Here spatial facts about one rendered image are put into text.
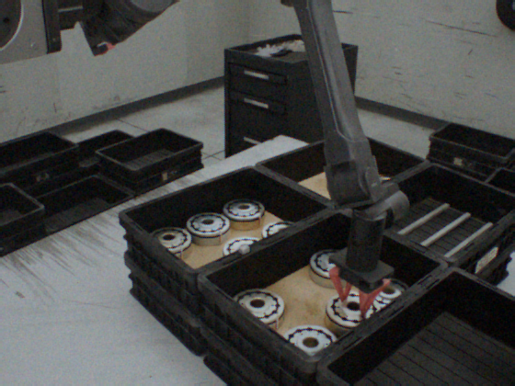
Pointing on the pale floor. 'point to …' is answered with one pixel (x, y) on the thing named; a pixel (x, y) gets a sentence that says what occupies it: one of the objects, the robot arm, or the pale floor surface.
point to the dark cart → (272, 95)
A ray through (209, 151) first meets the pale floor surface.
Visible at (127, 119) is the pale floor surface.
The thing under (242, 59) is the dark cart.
